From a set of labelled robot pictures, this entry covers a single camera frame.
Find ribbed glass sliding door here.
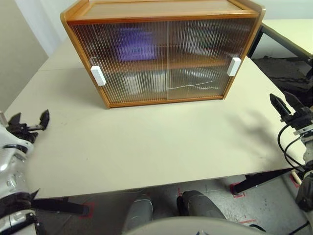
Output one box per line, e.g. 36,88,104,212
69,21,170,104
166,18,256,100

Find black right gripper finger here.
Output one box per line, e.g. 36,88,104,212
269,94,293,121
283,91,305,115

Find metal bowl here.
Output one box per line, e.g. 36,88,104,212
175,66,221,95

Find purple package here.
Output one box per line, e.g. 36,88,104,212
114,26,157,62

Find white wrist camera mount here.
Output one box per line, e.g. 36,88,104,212
0,111,36,154
292,126,313,138

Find dark rounded robot leg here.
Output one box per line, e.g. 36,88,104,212
177,190,227,221
122,194,154,233

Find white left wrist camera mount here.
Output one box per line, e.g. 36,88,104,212
0,111,36,154

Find white door handle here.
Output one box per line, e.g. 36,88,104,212
226,57,241,77
89,65,107,87

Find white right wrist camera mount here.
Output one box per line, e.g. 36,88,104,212
292,126,313,138

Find wooden cabinet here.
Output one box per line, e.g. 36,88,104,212
60,0,267,110

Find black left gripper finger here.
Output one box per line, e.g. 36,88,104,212
36,109,51,132
8,112,24,127

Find black table leg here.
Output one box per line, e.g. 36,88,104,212
233,167,306,197
31,196,90,216

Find pale robot torso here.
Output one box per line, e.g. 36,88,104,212
122,215,266,235

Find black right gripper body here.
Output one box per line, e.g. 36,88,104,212
280,107,313,133

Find white bottle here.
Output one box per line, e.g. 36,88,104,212
123,74,144,97

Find beige table black legs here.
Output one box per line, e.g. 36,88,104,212
248,18,313,65

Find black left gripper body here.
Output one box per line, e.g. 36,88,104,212
7,123,41,144

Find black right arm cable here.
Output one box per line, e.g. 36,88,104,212
277,123,308,173

